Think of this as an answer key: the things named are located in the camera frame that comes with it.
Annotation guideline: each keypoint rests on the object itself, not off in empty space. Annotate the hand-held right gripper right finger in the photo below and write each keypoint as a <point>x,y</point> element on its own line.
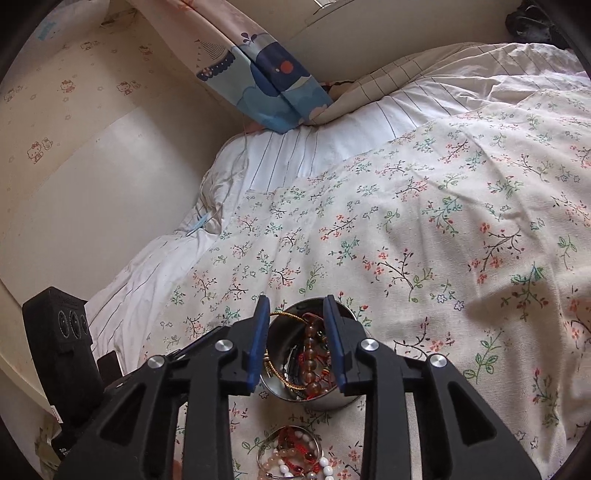
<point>333,341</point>

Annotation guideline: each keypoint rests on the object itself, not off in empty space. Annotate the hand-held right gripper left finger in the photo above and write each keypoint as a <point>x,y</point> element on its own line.
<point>258,341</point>

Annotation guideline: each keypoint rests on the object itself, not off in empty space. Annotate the round metal tin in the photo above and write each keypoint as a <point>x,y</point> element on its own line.
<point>323,402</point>

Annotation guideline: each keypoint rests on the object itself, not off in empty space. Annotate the dark flat rectangular object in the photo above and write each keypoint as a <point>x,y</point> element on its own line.
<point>110,367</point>

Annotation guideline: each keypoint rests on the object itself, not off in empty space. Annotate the blue face mask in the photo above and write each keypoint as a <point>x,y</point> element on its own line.
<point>201,225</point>

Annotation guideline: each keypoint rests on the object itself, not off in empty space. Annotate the floral printed cloth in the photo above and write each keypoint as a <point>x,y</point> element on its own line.
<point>415,230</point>

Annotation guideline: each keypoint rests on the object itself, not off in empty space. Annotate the beige striped blanket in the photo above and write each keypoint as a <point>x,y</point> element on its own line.
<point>369,87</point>

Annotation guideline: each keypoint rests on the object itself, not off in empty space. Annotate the whale print curtain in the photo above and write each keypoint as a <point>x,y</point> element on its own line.
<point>268,78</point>

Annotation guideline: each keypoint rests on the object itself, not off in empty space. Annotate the black jacket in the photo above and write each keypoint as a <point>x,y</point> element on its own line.
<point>531,25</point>

